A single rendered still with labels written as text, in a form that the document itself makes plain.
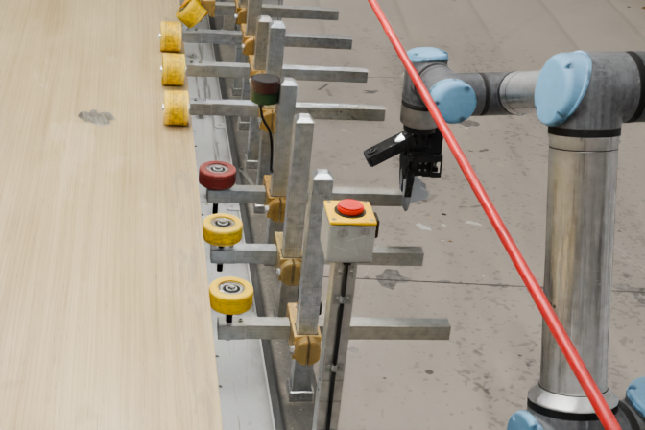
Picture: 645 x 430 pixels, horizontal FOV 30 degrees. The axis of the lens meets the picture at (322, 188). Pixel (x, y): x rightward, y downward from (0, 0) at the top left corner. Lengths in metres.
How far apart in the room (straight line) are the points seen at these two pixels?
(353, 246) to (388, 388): 1.80
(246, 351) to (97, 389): 0.66
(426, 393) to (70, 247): 1.54
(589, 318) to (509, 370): 1.74
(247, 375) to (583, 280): 0.78
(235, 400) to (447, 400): 1.26
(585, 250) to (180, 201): 0.90
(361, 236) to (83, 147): 1.07
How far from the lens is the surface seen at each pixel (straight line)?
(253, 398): 2.39
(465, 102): 2.45
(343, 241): 1.77
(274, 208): 2.58
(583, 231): 1.96
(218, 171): 2.61
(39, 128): 2.80
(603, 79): 1.93
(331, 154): 4.95
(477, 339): 3.84
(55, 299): 2.14
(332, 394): 1.93
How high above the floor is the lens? 2.02
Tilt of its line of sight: 26 degrees down
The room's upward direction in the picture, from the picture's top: 6 degrees clockwise
